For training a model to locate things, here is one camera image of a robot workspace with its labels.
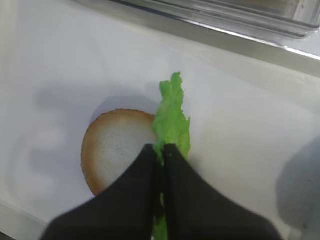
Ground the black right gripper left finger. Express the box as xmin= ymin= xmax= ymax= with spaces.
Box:
xmin=41 ymin=144 xmax=160 ymax=240

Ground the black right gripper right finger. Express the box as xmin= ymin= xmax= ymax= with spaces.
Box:
xmin=163 ymin=144 xmax=283 ymax=240

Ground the green lettuce leaf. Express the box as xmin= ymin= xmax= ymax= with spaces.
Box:
xmin=152 ymin=72 xmax=191 ymax=240

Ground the bottom bun half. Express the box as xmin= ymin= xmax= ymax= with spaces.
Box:
xmin=81 ymin=109 xmax=156 ymax=196

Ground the white paper sheet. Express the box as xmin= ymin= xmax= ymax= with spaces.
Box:
xmin=0 ymin=14 xmax=320 ymax=226

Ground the clear patty tomato container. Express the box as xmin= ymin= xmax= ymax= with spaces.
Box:
xmin=79 ymin=0 xmax=320 ymax=60

